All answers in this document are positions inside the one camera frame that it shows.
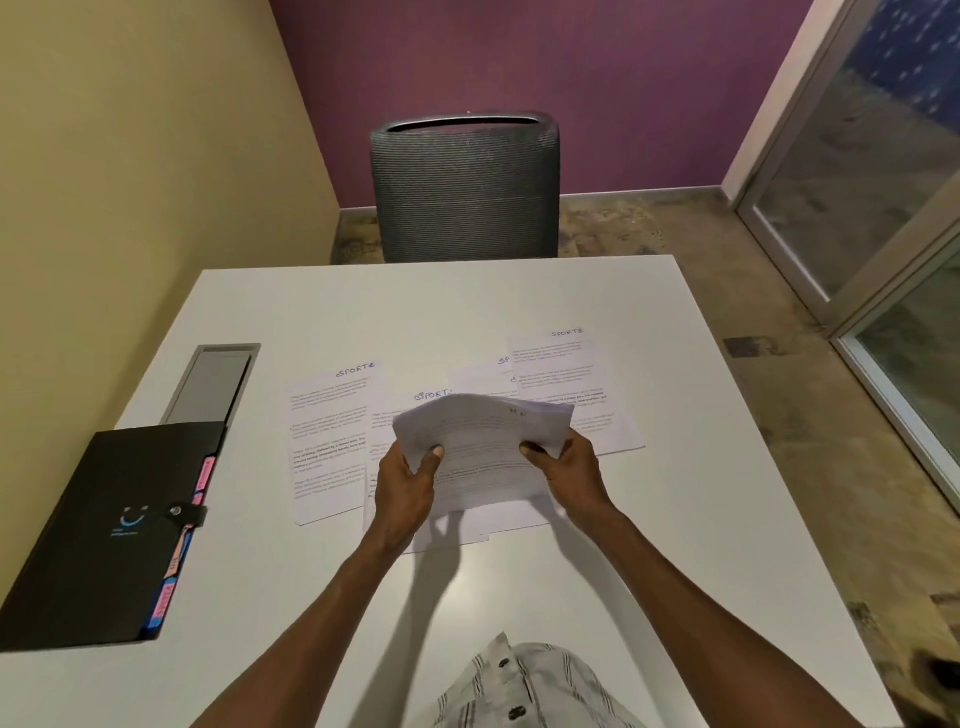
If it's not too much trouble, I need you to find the person's left hand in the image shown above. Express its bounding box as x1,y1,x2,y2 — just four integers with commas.
366,440,447,555

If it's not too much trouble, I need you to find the person's right hand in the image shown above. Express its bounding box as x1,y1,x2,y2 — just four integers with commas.
519,428,621,533

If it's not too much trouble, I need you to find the stack of printed papers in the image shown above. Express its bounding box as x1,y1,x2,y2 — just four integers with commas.
392,393,576,514

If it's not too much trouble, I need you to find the person's left forearm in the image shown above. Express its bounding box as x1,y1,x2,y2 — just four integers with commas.
191,529,414,728

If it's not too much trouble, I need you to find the person's right forearm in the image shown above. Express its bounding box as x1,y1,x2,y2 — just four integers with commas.
582,507,858,728

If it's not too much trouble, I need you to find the printed paper sheet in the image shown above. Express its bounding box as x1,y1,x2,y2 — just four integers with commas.
447,354,520,398
285,360,389,527
506,327,647,457
362,387,568,556

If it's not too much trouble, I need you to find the white striped button shirt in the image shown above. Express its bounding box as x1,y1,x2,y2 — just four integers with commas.
408,632,645,728

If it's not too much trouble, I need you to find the grey mesh office chair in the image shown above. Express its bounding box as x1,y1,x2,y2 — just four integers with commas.
369,111,562,264

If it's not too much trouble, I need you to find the black expanding file folder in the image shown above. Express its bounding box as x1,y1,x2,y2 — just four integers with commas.
0,421,226,654

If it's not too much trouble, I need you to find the grey table cable hatch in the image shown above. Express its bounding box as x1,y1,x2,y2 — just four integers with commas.
159,343,263,426

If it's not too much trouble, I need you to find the glass door with metal frame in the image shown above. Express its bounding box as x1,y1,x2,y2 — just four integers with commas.
721,0,960,519

